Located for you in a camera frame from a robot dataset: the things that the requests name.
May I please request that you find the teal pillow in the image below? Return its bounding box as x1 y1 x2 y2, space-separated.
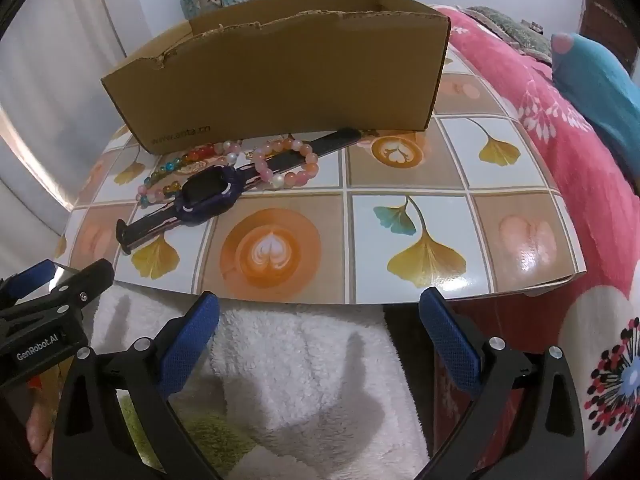
551 32 640 181

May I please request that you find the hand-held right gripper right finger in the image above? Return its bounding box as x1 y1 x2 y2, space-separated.
419 287 588 480

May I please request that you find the pink orange bead bracelet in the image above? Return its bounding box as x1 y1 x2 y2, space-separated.
251 138 321 191

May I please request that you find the white curtain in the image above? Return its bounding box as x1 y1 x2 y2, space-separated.
0 0 128 208

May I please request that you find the purple smartwatch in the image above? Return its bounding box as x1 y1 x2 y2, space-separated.
116 127 363 256

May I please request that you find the pink floral blanket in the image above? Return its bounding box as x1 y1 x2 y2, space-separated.
435 5 640 476

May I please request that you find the multicoloured bead bracelet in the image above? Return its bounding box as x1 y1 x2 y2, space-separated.
136 141 244 209

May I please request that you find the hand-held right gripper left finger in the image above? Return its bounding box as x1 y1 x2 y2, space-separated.
52 290 236 480

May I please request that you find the grey-green cushion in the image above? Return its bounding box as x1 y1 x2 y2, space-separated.
465 6 553 63

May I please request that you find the white fluffy blanket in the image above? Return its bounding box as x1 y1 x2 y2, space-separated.
92 287 431 480

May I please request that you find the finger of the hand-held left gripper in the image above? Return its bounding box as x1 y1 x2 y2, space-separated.
0 259 57 306
30 259 117 322

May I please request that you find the dark brown door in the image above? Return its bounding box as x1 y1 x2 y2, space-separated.
580 0 640 76

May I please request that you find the brown cardboard box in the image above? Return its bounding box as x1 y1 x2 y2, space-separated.
100 0 451 156

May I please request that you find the person's left hand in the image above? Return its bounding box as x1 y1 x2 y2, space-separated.
24 397 57 478

